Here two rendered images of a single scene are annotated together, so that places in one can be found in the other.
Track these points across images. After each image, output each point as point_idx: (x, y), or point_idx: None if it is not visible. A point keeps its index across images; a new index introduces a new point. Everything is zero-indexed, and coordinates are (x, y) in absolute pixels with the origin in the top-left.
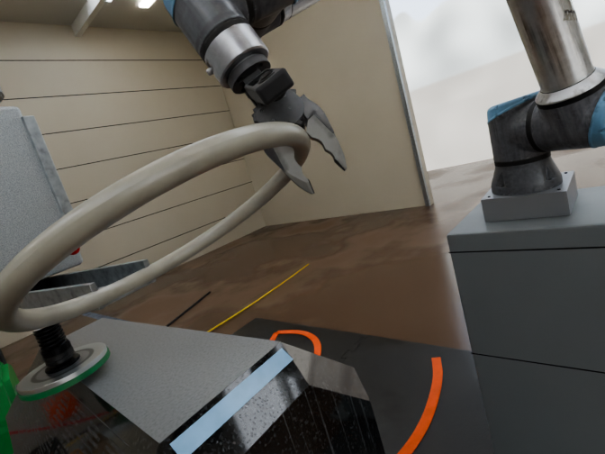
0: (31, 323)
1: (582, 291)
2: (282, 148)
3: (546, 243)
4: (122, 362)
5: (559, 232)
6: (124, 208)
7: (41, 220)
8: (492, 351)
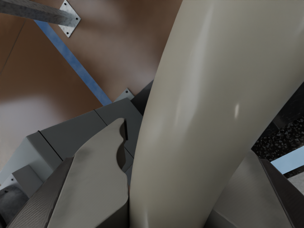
0: None
1: (71, 133)
2: (248, 206)
3: (54, 156)
4: None
5: (44, 154)
6: None
7: None
8: (126, 153)
